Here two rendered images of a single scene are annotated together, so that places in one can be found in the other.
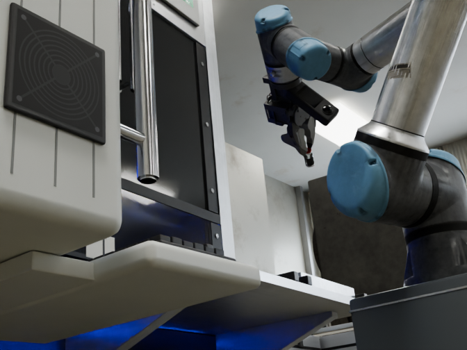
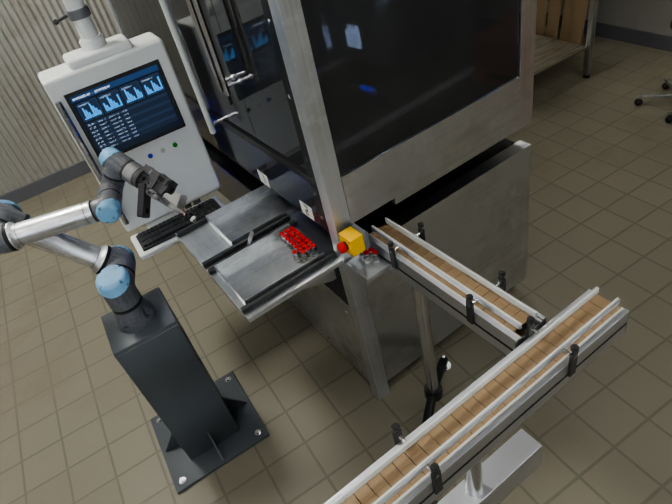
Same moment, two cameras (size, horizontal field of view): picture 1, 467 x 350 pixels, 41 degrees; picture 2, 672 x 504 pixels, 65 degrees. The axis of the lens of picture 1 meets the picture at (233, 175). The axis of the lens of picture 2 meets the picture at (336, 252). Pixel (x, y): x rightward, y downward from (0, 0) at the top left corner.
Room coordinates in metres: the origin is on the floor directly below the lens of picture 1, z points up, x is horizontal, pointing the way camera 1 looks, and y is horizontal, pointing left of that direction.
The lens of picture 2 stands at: (2.51, -1.24, 2.14)
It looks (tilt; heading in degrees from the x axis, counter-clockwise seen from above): 39 degrees down; 121
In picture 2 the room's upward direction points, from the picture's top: 15 degrees counter-clockwise
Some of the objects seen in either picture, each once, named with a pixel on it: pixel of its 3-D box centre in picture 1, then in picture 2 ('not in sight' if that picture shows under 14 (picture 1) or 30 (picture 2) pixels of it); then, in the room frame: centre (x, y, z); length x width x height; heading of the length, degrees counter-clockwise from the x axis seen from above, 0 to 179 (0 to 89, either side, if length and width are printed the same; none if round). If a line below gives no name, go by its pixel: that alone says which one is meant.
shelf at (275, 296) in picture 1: (209, 310); (260, 242); (1.37, 0.08, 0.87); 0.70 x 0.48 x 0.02; 147
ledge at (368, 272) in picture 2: not in sight; (371, 263); (1.86, 0.04, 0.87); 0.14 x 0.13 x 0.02; 57
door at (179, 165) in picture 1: (163, 101); (262, 79); (1.53, 0.18, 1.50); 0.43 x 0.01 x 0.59; 147
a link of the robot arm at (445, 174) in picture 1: (428, 195); (117, 286); (1.00, -0.33, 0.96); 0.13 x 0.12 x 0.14; 128
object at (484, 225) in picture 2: not in sight; (324, 193); (1.16, 1.00, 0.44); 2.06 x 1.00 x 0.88; 147
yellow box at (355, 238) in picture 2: not in sight; (353, 240); (1.82, 0.01, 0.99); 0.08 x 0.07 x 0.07; 57
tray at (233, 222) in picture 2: not in sight; (254, 212); (1.26, 0.23, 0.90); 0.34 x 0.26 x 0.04; 57
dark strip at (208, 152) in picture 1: (208, 154); (298, 126); (1.69, 0.07, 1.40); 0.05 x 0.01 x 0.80; 147
